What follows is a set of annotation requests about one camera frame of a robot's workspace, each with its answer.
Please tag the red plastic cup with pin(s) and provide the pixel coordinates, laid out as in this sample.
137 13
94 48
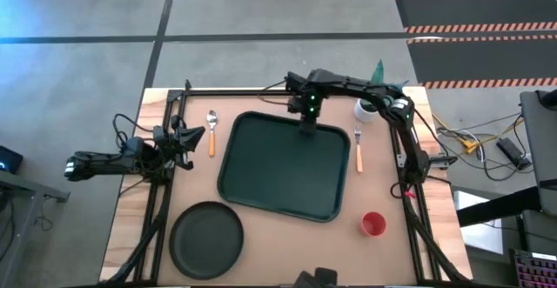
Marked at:
373 225

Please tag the black mat with orange stripes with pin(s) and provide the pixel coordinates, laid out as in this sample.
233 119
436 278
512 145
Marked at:
478 8
478 62

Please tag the green plant in white pot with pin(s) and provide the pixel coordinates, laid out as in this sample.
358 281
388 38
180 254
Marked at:
363 113

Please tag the black desk beam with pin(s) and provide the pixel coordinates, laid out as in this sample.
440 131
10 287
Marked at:
500 205

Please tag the grey flat panel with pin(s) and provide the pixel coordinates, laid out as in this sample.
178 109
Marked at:
544 149

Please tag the white box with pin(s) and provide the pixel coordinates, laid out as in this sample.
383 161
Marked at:
478 236

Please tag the backlit keyboard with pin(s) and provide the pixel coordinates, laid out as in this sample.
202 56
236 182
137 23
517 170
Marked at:
535 272

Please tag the black blocky object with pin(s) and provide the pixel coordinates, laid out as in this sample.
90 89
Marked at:
324 277

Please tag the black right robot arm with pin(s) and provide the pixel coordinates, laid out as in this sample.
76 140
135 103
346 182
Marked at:
361 89

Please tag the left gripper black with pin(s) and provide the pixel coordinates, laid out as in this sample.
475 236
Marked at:
163 135

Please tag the pink tag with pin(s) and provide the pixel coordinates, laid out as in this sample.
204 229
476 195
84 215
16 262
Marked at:
410 195

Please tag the black aluminium rig frame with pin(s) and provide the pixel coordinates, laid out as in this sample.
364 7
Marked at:
226 92

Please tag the black power adapter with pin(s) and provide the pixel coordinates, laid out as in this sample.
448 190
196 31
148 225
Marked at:
513 152

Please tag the grey metal bracket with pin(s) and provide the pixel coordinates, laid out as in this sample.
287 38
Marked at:
441 161

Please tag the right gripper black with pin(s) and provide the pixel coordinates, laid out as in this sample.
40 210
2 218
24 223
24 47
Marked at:
311 103

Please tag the dark green plastic tray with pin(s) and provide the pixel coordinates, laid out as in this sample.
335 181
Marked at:
278 170

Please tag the black round plate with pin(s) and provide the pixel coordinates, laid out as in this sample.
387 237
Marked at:
204 240

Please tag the black device with blue light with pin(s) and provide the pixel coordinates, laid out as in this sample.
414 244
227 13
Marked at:
11 157

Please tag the grey metal desk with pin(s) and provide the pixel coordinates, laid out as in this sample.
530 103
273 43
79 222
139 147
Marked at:
26 183

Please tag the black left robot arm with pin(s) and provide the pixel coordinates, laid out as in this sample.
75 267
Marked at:
95 162

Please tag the tan table mat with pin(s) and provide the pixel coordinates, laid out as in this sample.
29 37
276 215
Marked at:
304 244

